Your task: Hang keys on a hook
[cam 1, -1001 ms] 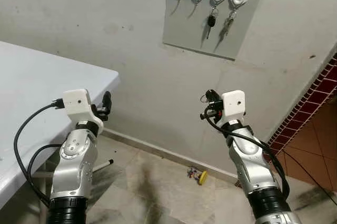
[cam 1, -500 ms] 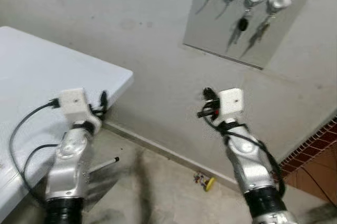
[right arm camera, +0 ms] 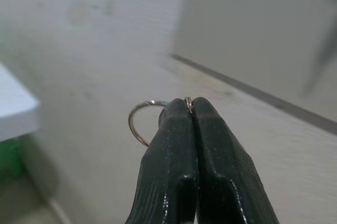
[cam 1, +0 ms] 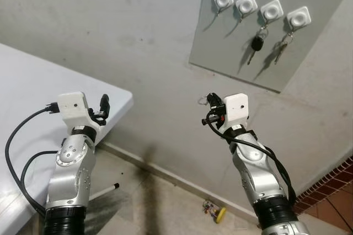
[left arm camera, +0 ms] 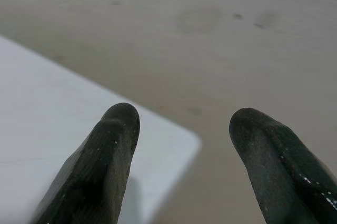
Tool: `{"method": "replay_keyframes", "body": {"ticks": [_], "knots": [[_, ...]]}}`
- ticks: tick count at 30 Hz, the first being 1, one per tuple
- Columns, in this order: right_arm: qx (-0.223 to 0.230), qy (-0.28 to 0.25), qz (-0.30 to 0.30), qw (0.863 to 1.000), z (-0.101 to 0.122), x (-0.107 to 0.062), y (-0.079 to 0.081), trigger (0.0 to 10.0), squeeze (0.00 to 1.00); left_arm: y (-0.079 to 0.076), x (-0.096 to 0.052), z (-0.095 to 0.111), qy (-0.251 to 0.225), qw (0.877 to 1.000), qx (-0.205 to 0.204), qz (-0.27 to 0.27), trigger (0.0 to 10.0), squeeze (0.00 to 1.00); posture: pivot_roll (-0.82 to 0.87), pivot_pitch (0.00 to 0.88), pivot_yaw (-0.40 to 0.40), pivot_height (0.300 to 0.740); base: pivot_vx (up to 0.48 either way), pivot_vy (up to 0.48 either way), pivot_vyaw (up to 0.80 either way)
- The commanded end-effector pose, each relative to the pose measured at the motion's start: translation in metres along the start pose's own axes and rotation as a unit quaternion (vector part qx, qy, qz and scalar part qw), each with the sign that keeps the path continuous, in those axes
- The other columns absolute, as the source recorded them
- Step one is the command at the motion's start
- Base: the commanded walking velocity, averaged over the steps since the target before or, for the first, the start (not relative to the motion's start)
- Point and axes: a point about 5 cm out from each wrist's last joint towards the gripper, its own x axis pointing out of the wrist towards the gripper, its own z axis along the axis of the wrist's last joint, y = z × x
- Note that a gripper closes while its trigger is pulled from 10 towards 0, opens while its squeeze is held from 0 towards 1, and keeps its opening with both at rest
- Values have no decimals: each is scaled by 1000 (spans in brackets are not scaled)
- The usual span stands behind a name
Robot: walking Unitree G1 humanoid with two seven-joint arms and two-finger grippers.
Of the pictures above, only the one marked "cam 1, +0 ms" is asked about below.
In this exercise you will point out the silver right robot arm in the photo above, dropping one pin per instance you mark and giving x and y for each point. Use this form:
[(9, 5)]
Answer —
[(259, 174)]

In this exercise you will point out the black headed car key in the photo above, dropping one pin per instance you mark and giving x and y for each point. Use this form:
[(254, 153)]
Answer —
[(256, 43)]

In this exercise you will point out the white plastic folding table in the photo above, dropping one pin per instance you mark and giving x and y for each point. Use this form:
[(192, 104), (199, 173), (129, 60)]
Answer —
[(33, 91)]

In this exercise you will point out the silver key bunch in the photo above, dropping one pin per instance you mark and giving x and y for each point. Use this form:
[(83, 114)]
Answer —
[(284, 44)]

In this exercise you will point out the yellow small floor object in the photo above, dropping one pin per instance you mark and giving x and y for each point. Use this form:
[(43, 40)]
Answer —
[(220, 214)]

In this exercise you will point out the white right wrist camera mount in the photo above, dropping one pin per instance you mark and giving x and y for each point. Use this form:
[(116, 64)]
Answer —
[(237, 109)]

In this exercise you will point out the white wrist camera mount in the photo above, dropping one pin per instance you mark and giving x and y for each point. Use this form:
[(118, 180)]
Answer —
[(74, 108), (237, 109)]

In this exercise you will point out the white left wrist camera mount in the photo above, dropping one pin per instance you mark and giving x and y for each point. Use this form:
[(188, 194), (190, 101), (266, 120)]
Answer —
[(74, 108)]

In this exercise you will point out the grey wall hook board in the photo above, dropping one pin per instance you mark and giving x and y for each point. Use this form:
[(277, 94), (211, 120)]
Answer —
[(309, 58)]

